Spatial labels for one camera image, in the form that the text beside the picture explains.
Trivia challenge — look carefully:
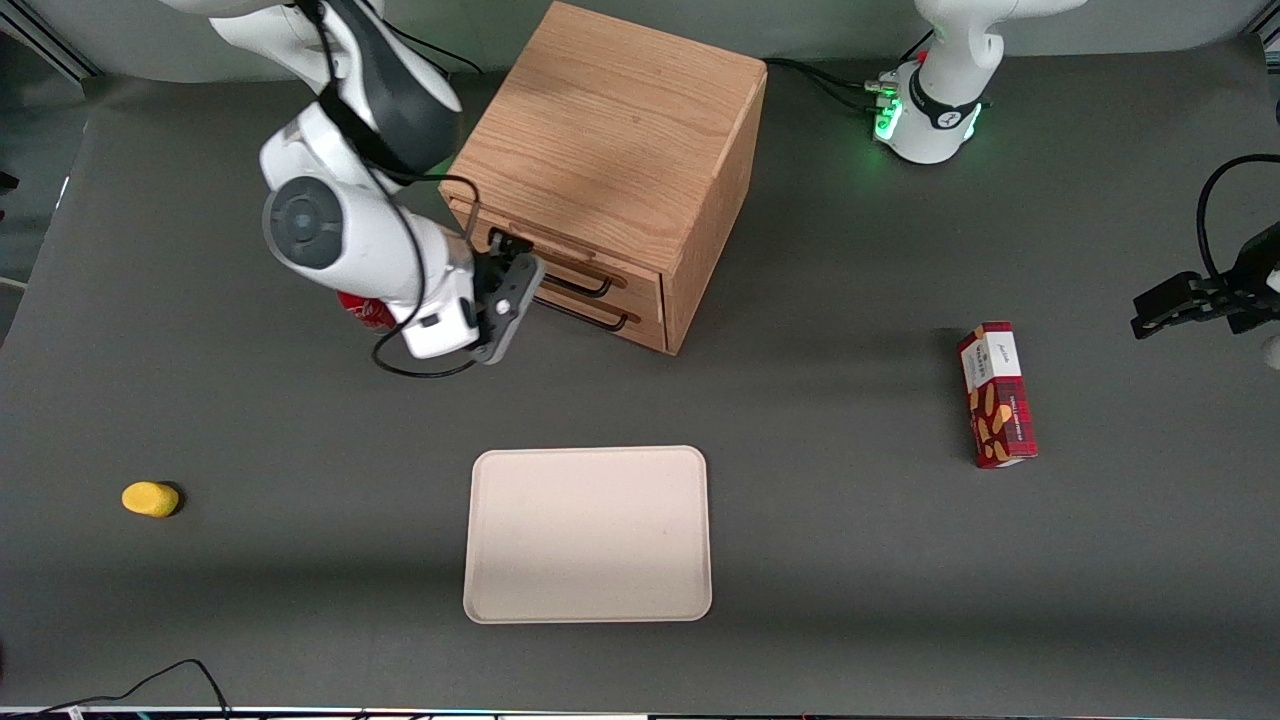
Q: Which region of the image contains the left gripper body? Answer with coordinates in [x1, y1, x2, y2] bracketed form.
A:
[1203, 222, 1280, 373]

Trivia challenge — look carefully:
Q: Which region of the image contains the black cable on table edge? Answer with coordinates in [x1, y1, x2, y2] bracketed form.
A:
[0, 658, 234, 720]

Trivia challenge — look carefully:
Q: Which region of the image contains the small yellow object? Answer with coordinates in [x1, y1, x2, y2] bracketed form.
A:
[121, 481, 183, 519]

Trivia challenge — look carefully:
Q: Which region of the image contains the oak wooden cabinet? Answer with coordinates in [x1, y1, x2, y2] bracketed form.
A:
[438, 0, 769, 356]

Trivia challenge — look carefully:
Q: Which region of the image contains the black right base cable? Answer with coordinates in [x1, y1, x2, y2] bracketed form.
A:
[415, 35, 485, 77]

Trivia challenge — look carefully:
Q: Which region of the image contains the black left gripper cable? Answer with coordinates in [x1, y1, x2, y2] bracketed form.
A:
[1194, 153, 1280, 288]

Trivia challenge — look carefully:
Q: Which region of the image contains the black left base cable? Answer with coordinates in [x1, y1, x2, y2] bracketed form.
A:
[765, 56, 893, 93]
[795, 66, 893, 114]

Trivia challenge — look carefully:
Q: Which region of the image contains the red soda bottle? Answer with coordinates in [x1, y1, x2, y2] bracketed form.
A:
[337, 291, 400, 332]

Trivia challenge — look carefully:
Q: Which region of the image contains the red plaid cookie box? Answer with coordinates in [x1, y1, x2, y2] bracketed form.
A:
[955, 320, 1040, 471]

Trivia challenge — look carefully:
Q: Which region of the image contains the beige rectangular tray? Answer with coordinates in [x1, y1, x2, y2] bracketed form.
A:
[463, 445, 714, 625]

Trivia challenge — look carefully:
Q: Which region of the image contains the black wire drawer handle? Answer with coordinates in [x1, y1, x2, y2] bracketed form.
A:
[533, 295, 633, 334]
[490, 220, 603, 263]
[543, 268, 615, 300]

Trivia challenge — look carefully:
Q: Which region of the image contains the wooden drawer front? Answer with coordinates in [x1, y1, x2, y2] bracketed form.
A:
[470, 235, 667, 327]
[520, 290, 670, 355]

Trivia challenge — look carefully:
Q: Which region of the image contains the black base cable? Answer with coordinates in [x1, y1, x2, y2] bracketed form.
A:
[415, 35, 485, 77]
[795, 66, 893, 114]
[765, 56, 893, 93]

